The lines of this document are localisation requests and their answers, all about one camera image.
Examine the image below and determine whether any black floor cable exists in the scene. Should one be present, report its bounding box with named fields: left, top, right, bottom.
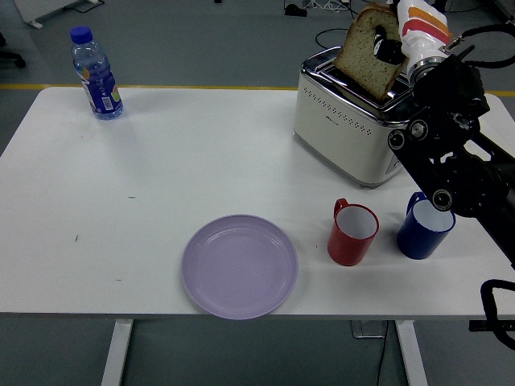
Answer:
left=315, top=0, right=363, bottom=49

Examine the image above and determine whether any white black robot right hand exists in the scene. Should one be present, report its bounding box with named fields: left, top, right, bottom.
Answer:
left=372, top=0, right=451, bottom=66

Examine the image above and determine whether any black hanging cable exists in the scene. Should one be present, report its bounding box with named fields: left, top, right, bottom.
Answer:
left=375, top=321, right=390, bottom=386

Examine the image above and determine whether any black office chair base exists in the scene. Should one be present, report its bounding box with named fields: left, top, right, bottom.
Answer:
left=0, top=31, right=27, bottom=69

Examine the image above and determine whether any black table control panel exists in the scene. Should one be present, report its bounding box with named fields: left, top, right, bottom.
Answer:
left=468, top=320, right=515, bottom=333

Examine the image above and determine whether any white cable bundle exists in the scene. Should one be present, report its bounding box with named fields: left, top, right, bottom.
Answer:
left=304, top=0, right=351, bottom=12

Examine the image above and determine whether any cream chrome toaster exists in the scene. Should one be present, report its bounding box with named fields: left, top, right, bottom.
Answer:
left=292, top=47, right=422, bottom=189

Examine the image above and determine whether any red mug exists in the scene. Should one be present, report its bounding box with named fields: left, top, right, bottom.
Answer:
left=327, top=197, right=380, bottom=267

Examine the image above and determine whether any bread slice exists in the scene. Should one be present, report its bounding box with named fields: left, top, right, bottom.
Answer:
left=333, top=2, right=410, bottom=101

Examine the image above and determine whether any blue cap water bottle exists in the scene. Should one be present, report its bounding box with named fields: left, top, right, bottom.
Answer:
left=69, top=26, right=125, bottom=121

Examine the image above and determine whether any clear under-table bracket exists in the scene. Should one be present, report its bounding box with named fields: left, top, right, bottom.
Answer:
left=349, top=320, right=388, bottom=339

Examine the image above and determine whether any blue mug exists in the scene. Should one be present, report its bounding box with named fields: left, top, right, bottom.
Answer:
left=396, top=191, right=456, bottom=261

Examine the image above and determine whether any white table leg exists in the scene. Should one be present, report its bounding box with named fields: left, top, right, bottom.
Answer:
left=100, top=320, right=134, bottom=386
left=395, top=320, right=428, bottom=386

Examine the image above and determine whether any purple plate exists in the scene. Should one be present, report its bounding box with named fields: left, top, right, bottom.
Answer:
left=181, top=213, right=299, bottom=321

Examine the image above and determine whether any white furniture foot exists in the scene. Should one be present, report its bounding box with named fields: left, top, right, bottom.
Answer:
left=14, top=0, right=106, bottom=29

